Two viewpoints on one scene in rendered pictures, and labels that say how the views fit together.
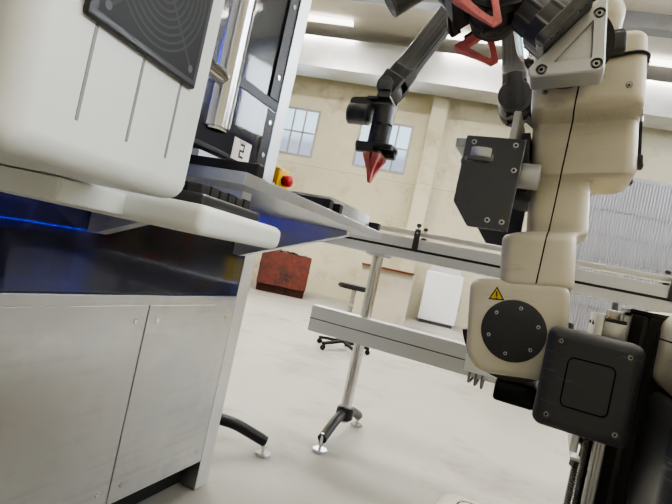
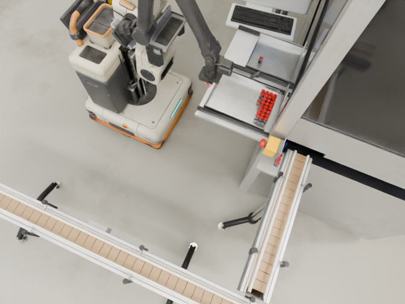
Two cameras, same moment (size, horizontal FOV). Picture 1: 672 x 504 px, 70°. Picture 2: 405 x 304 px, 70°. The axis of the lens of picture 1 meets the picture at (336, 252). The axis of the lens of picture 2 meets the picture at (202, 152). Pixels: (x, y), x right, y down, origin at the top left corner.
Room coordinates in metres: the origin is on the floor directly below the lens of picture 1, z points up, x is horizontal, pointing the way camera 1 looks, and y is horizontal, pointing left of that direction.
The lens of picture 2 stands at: (2.13, -0.13, 2.22)
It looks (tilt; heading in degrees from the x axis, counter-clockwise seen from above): 68 degrees down; 174
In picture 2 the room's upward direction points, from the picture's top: 6 degrees clockwise
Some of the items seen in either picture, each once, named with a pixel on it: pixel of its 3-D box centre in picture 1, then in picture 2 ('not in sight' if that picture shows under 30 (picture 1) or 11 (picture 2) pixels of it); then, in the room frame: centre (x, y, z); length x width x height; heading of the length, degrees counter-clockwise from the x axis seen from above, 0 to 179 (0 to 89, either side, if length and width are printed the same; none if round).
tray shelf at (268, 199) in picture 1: (243, 199); (258, 81); (1.14, 0.24, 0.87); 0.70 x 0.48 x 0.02; 157
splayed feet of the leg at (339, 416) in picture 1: (342, 422); (180, 277); (2.18, -0.19, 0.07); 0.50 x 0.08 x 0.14; 157
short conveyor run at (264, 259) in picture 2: not in sight; (278, 219); (1.92, 0.27, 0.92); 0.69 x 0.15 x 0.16; 157
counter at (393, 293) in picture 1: (387, 292); not in sight; (8.07, -0.98, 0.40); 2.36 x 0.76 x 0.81; 170
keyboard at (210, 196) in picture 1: (95, 177); (262, 19); (0.61, 0.32, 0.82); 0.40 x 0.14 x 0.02; 75
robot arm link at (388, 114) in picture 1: (381, 116); (213, 63); (1.28, -0.04, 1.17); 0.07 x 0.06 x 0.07; 68
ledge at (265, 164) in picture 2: not in sight; (273, 162); (1.63, 0.28, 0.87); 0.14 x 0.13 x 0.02; 67
